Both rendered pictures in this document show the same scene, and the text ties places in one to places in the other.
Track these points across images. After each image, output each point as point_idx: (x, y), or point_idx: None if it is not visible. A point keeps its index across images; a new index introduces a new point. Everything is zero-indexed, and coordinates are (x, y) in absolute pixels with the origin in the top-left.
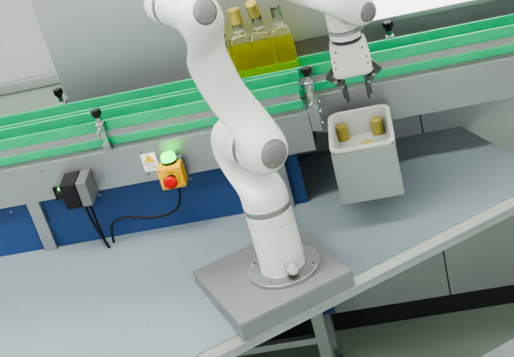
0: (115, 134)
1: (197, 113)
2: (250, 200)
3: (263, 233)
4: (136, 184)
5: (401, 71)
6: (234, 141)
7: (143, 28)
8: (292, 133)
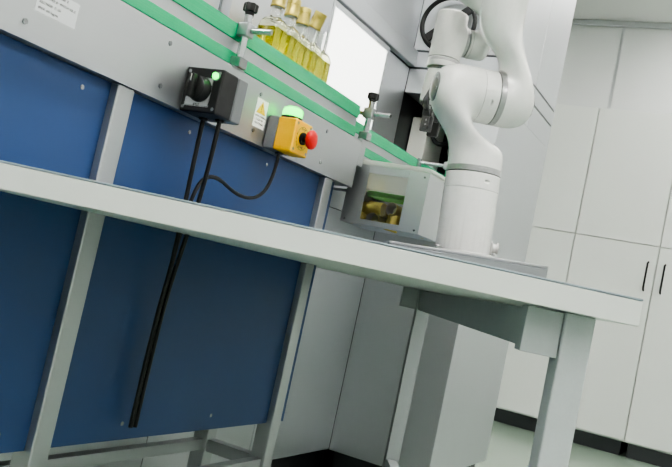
0: None
1: (302, 85)
2: (494, 150)
3: (493, 194)
4: (226, 141)
5: (367, 154)
6: (503, 78)
7: None
8: (348, 157)
